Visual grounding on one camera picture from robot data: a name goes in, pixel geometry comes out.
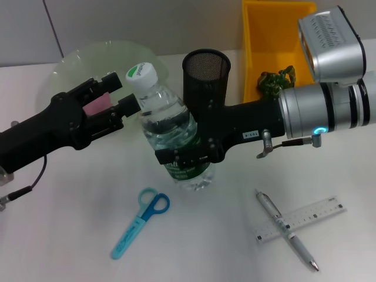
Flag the green label water bottle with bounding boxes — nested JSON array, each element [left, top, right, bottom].
[[125, 62, 217, 193]]

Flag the yellow plastic bin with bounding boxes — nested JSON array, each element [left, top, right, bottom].
[[241, 0, 318, 103]]

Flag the green plastic wrapper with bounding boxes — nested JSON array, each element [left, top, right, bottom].
[[256, 66, 296, 99]]

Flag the clear plastic ruler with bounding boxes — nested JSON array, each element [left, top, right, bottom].
[[254, 197, 347, 244]]

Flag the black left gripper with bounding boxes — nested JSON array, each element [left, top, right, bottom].
[[0, 72, 141, 174]]

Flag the blue scissors with sheath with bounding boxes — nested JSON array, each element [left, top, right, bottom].
[[111, 187, 171, 260]]

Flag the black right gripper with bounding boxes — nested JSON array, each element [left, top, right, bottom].
[[155, 98, 287, 166]]

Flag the black mesh pen holder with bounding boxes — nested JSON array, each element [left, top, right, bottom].
[[182, 49, 232, 118]]

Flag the pale green glass fruit plate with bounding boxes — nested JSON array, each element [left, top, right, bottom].
[[48, 40, 170, 139]]

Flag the pink peach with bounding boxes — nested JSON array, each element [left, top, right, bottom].
[[83, 93, 114, 116]]

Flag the grey retractable pen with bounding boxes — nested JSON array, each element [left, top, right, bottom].
[[254, 188, 320, 271]]

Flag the right gripper cable with plug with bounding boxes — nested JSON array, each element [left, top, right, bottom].
[[255, 128, 323, 159]]

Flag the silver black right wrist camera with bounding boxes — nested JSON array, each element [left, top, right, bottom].
[[297, 5, 367, 89]]

